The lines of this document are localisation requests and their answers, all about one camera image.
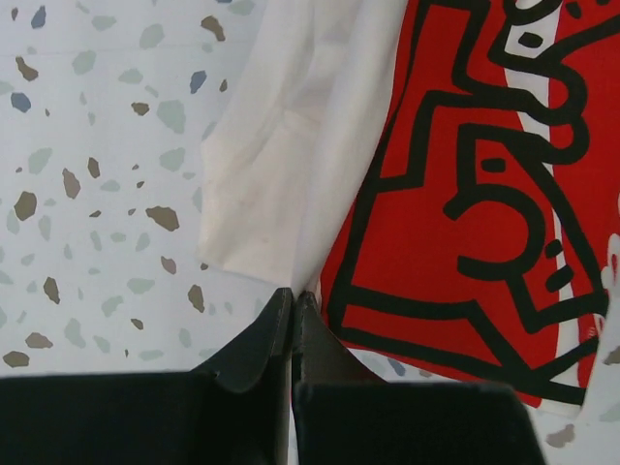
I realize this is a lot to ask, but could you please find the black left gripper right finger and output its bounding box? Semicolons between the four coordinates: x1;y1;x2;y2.
292;292;545;465

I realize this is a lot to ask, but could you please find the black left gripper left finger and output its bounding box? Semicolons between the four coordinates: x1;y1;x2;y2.
1;289;293;464

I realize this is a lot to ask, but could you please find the white t shirt red print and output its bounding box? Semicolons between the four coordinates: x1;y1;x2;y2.
199;1;619;415

